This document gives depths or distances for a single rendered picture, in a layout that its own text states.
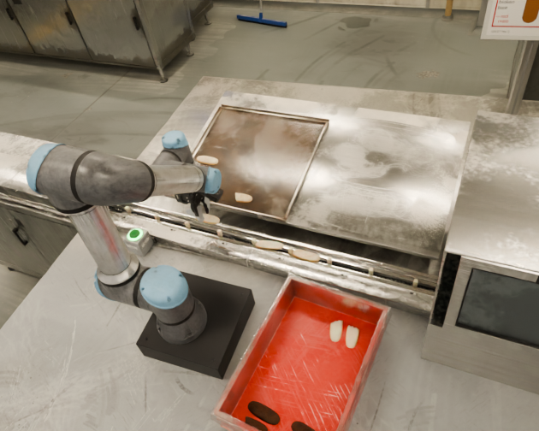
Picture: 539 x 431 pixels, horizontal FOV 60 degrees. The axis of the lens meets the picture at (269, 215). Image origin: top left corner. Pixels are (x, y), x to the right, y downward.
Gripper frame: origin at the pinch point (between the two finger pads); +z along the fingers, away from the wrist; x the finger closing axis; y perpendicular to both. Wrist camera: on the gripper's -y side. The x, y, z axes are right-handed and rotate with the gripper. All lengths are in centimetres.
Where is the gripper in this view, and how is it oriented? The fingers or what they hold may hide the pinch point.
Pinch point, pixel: (205, 215)
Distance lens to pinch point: 167.9
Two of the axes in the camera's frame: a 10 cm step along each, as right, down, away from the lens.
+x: -3.8, 7.1, -5.9
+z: 1.4, 6.8, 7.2
